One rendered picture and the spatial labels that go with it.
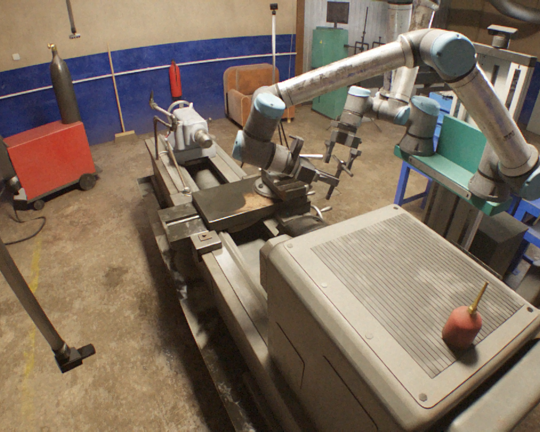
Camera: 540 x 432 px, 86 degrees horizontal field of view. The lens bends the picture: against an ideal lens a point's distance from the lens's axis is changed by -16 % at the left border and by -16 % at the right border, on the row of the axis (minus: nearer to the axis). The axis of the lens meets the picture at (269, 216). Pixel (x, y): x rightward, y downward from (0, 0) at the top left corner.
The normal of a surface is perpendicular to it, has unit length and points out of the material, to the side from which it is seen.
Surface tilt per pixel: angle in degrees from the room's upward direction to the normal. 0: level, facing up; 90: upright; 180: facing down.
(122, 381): 0
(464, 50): 85
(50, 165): 90
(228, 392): 0
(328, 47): 90
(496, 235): 0
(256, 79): 94
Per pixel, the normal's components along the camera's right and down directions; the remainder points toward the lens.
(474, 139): -0.92, 0.23
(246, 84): 0.32, 0.65
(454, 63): -0.07, 0.50
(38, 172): 0.74, 0.39
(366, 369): -0.63, -0.40
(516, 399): 0.00, -0.82
